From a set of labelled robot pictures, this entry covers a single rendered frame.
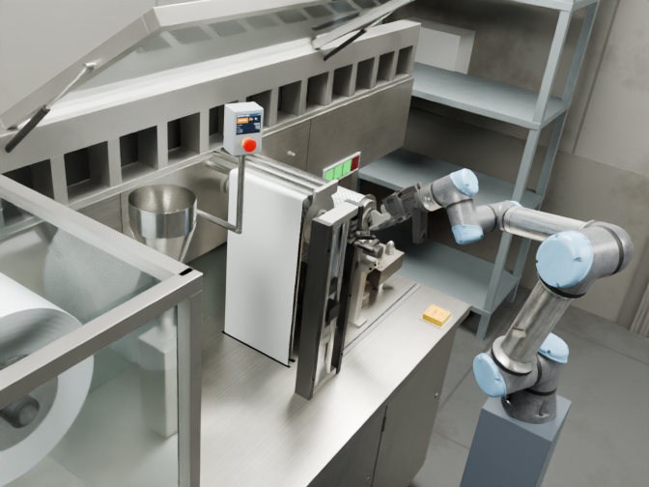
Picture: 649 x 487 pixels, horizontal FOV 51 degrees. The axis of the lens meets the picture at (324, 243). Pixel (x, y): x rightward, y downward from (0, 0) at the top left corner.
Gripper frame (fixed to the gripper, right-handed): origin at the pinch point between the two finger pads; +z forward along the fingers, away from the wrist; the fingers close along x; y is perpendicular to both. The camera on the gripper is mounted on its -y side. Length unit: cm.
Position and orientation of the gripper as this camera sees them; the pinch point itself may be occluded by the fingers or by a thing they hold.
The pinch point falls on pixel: (377, 227)
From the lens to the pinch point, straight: 205.1
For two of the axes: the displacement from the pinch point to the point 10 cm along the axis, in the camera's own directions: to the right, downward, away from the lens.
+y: -4.6, -8.9, -0.9
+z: -7.0, 2.9, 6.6
